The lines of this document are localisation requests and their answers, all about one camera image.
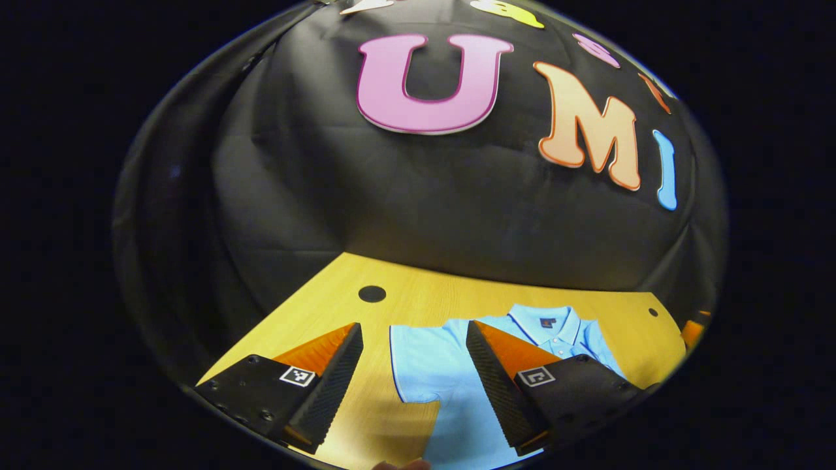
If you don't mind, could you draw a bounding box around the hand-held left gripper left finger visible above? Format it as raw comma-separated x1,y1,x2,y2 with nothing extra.
196,322,364,455

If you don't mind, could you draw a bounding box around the black backdrop cloth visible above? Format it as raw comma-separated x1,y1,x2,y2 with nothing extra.
111,0,729,386

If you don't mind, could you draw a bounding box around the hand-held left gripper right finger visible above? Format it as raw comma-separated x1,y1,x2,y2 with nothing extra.
466,319,658,457

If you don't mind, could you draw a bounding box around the light blue T-shirt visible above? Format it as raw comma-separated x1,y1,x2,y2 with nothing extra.
390,304,628,470

